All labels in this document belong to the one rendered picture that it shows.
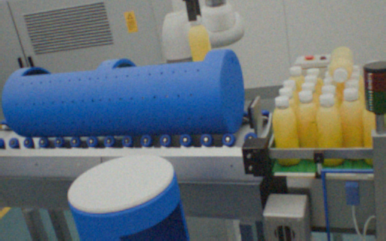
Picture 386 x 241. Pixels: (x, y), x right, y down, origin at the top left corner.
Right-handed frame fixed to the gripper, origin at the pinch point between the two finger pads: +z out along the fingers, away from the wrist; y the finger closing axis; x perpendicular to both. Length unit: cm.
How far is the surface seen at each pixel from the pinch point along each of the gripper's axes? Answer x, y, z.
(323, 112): 41, 22, 29
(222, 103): 11.5, 19.7, 26.4
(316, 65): 36.1, -17.7, 27.8
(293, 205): 34, 37, 50
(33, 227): -85, 16, 83
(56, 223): -86, 2, 91
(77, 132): -47, 18, 37
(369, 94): 54, 45, 16
